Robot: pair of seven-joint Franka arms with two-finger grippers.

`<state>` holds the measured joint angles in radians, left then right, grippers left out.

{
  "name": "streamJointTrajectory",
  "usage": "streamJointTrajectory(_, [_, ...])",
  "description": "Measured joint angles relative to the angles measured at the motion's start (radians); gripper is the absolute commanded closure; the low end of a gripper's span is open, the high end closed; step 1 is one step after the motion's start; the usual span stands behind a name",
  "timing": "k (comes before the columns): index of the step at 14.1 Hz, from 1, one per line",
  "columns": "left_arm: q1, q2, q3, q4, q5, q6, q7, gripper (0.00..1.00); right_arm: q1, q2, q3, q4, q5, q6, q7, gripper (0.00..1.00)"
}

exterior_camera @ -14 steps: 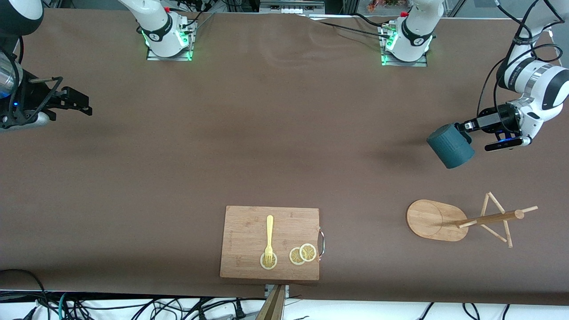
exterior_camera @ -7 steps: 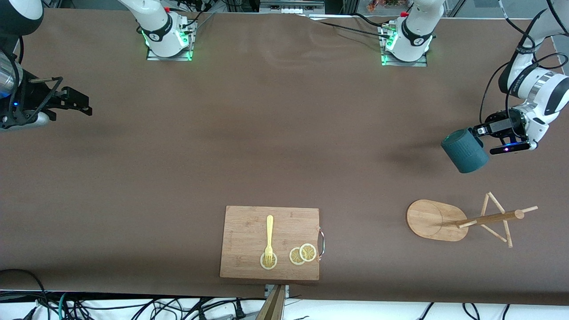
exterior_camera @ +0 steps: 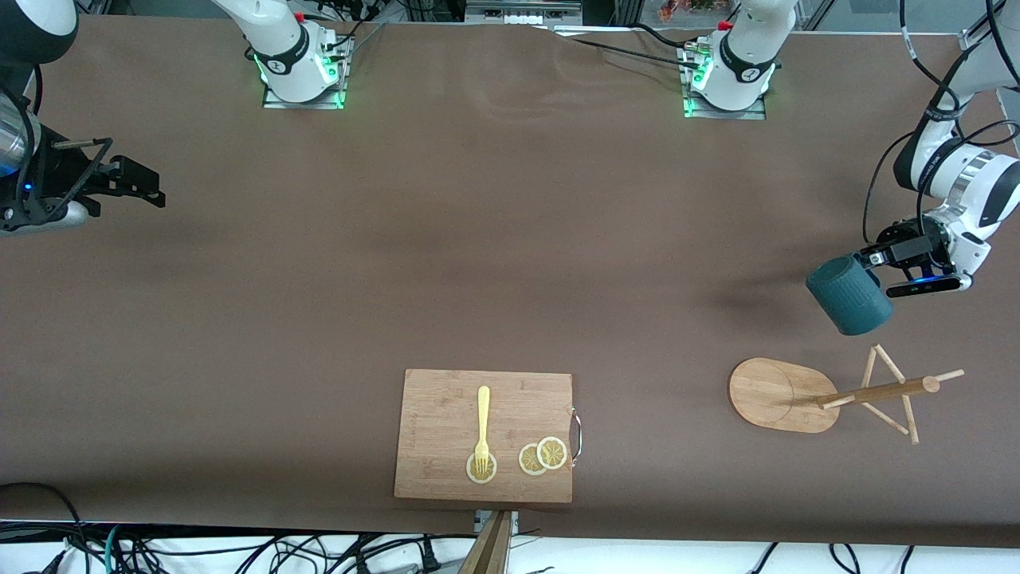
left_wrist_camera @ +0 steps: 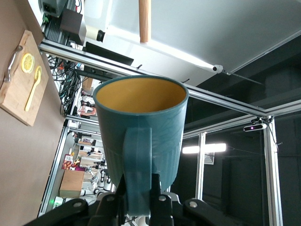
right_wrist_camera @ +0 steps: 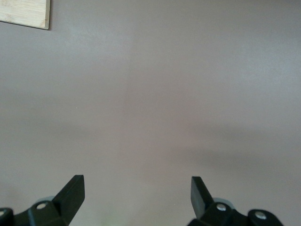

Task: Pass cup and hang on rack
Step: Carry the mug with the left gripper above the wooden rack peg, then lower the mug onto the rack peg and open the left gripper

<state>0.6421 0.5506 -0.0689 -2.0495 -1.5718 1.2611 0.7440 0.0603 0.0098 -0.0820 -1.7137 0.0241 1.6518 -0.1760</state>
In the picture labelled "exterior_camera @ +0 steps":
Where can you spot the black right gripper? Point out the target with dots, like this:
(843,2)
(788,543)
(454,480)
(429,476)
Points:
(57,173)

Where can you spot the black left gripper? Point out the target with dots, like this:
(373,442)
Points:
(910,249)

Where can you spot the teal cup with yellow inside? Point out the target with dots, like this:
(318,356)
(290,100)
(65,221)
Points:
(853,295)

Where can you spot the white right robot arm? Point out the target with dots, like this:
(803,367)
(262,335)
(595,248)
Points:
(279,48)

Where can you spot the wooden mug rack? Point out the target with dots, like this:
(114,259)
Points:
(769,395)

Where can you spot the grey metal rack panel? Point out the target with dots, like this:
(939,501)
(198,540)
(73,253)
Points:
(522,9)

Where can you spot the bamboo cutting board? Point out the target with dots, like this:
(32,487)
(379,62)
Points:
(438,414)

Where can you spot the lemon slice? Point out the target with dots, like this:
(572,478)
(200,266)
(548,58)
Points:
(472,476)
(527,461)
(552,453)

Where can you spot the yellow plastic fork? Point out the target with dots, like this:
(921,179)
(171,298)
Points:
(483,414)

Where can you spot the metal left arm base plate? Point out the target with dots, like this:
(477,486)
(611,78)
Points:
(757,114)

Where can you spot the aluminium frame profile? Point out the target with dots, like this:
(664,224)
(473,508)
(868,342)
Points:
(80,8)
(976,36)

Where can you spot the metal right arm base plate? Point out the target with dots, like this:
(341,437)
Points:
(341,80)

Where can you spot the wooden post with metal bracket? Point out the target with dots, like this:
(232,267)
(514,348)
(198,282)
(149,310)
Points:
(488,550)

